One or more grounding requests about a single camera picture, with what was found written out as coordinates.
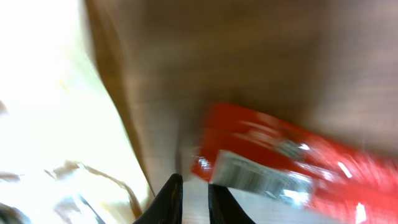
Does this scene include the brown snack pouch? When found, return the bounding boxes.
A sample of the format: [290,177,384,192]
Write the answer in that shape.
[1,1,154,223]

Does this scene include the red snack stick packet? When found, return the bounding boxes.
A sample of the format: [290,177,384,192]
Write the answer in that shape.
[192,103,397,223]

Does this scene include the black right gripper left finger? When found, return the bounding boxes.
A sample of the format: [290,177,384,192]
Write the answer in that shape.
[134,174,183,224]

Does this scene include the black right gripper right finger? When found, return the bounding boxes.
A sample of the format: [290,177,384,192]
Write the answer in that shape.
[208,184,255,224]

